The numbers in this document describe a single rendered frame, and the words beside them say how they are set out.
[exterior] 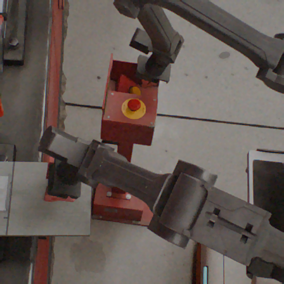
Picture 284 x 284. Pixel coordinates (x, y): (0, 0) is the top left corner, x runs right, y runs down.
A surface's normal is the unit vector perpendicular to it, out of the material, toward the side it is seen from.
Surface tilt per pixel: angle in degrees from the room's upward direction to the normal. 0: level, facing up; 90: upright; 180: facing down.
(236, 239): 25
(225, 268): 0
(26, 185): 0
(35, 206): 0
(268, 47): 38
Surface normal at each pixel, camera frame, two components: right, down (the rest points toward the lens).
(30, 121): 0.08, -0.48
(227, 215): -0.12, -0.11
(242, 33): 0.36, 0.10
